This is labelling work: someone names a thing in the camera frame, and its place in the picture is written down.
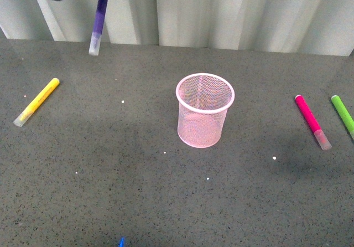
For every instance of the pink marker pen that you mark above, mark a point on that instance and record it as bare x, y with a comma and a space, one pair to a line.
313, 123

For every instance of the green marker pen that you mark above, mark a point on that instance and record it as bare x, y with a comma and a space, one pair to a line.
343, 113

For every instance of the pink mesh pen cup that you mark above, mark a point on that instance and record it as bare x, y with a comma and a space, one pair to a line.
204, 100

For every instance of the yellow marker pen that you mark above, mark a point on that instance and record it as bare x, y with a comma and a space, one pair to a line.
36, 102

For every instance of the white pleated curtain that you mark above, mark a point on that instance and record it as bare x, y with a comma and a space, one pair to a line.
289, 26

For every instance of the purple marker pen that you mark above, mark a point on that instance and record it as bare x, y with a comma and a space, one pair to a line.
96, 35

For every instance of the blue pen tip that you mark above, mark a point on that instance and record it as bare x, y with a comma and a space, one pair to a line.
121, 243

